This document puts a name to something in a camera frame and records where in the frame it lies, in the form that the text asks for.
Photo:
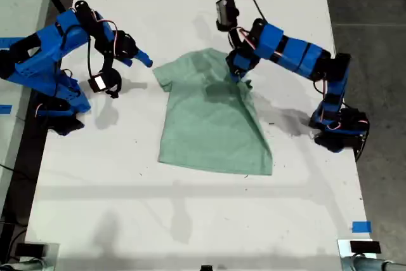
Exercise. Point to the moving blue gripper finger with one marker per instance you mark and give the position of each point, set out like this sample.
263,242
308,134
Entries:
143,56
233,74

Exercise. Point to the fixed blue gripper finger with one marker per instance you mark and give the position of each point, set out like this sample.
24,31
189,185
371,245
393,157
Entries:
241,76
148,64

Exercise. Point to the pale green T-shirt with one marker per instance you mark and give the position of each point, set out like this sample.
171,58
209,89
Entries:
206,125

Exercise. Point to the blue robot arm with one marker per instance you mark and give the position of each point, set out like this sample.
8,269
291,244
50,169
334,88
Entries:
41,55
295,52

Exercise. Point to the long blue tape strip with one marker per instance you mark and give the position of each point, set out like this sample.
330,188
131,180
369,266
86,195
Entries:
8,42

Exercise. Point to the short blue tape strip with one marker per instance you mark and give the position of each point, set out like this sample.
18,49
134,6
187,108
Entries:
5,109

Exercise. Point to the blue tape square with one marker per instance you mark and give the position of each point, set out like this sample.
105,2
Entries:
361,227

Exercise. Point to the small black block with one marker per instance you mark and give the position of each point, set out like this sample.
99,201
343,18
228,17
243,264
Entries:
206,268

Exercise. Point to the white metal plate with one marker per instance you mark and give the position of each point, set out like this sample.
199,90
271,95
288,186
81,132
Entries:
343,252

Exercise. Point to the small black box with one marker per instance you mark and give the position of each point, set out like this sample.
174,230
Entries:
364,247
30,249

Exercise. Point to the grey metal plate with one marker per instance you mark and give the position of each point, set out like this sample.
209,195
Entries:
52,256

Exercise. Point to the grey clamp tube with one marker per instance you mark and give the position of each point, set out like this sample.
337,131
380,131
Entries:
22,265
371,264

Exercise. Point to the camera black stalk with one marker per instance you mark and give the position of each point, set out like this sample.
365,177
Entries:
234,34
108,63

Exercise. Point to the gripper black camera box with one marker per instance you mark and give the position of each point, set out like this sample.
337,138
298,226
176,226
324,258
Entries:
98,83
226,12

